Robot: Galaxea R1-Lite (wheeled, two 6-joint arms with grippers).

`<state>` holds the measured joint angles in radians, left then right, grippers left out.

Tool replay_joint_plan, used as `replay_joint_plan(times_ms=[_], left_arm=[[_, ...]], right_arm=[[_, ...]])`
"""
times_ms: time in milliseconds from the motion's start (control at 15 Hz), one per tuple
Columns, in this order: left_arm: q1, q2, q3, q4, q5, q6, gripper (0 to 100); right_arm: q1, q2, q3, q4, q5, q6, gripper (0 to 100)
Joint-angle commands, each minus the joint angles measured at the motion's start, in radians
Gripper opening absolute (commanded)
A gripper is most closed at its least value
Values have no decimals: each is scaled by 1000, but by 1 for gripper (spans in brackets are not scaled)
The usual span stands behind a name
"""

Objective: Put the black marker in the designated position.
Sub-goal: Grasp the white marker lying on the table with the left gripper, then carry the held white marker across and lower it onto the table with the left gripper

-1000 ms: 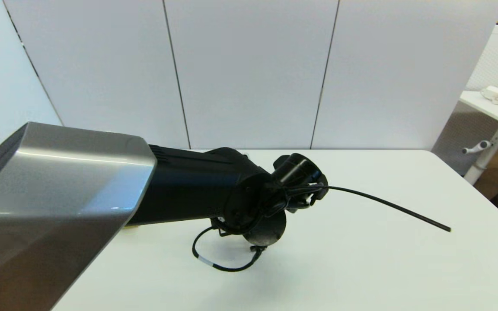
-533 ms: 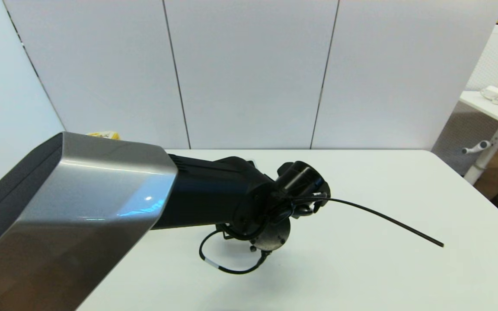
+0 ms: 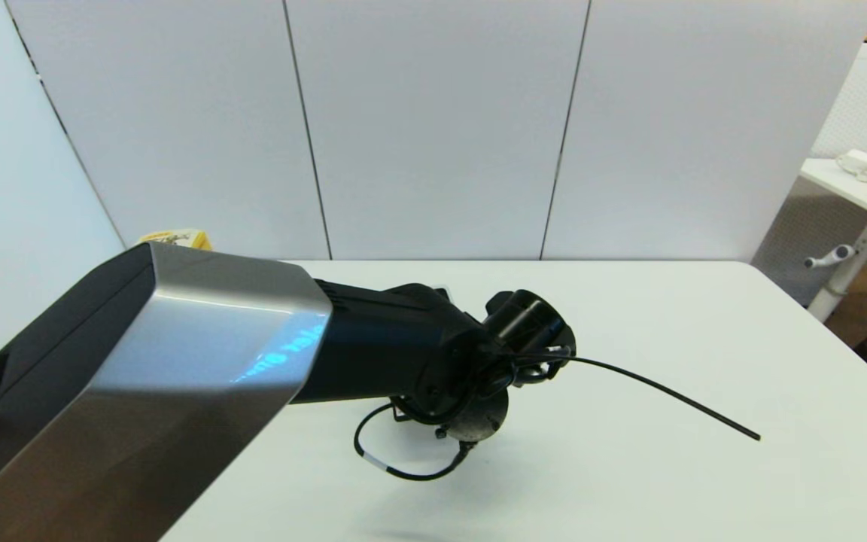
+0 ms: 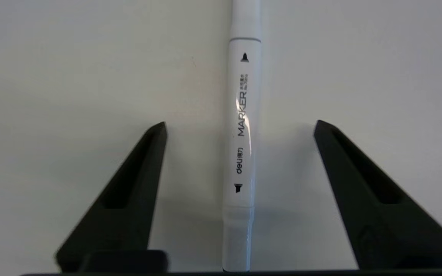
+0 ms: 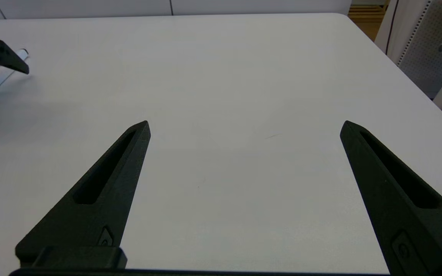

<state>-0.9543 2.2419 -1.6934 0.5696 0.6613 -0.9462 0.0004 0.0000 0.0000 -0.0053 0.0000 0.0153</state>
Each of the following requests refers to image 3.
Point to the white side table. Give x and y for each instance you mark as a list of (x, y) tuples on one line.
[(855, 192)]

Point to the yellow potato chips box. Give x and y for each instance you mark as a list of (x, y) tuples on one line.
[(177, 239)]

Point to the white perforated panel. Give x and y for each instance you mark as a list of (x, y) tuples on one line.
[(866, 105)]

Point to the white side table leg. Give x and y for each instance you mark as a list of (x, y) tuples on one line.
[(851, 263)]

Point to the black and silver left robot arm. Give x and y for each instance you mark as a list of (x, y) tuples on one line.
[(177, 376)]

